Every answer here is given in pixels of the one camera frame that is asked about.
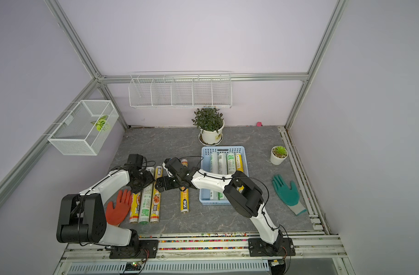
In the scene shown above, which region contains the white wire wall shelf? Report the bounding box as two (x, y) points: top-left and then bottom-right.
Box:
(129, 71), (233, 109)

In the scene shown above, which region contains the small potted succulent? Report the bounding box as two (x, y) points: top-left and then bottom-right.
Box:
(270, 146), (288, 165)

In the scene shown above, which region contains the green leaf toy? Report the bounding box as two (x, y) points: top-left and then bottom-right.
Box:
(91, 115), (110, 132)

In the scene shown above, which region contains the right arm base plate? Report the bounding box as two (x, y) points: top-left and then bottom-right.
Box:
(248, 237), (296, 258)

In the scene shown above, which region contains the white vent grille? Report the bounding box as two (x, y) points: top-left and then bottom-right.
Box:
(67, 260), (270, 275)

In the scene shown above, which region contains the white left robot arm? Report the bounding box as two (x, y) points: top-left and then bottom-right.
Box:
(56, 154), (154, 249)

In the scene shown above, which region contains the blue plastic basket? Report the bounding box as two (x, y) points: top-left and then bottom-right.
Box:
(198, 145), (250, 206)

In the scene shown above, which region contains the yellow plastic wrap roll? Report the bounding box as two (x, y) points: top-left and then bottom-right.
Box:
(235, 152), (244, 173)

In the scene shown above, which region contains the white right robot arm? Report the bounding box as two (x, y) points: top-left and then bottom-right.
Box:
(155, 158), (283, 251)

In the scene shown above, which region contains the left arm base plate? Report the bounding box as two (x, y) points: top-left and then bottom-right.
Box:
(109, 239), (159, 260)

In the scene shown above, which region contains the large potted green plant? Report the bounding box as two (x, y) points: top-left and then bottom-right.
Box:
(192, 107), (224, 144)

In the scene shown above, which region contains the white mesh wall basket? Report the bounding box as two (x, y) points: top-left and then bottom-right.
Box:
(48, 100), (119, 156)

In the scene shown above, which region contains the green work glove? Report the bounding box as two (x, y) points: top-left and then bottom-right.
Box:
(272, 174), (306, 215)

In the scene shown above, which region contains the orange work glove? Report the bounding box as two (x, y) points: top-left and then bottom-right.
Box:
(106, 189), (133, 226)

